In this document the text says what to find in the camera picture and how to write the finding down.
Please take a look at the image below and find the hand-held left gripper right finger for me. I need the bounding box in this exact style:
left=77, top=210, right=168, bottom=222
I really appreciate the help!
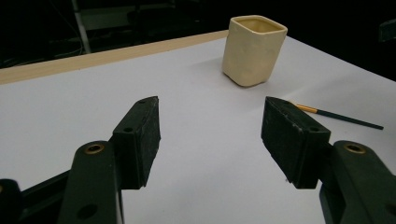
left=261, top=96, right=396, bottom=224

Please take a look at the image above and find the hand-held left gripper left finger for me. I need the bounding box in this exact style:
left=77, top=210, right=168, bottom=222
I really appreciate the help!
left=57, top=95, right=162, bottom=224

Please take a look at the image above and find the dark-handled brush with pale bristles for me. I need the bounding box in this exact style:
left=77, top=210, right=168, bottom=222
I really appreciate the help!
left=293, top=104, right=385, bottom=131

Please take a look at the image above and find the cream ceramic cup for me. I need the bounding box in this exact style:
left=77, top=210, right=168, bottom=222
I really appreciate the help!
left=221, top=14, right=289, bottom=88

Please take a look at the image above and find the dark box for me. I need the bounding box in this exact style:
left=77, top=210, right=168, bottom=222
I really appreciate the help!
left=378, top=18, right=396, bottom=43

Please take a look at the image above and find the grey metal stand post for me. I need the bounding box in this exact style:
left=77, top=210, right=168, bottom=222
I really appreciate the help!
left=71, top=0, right=92, bottom=54

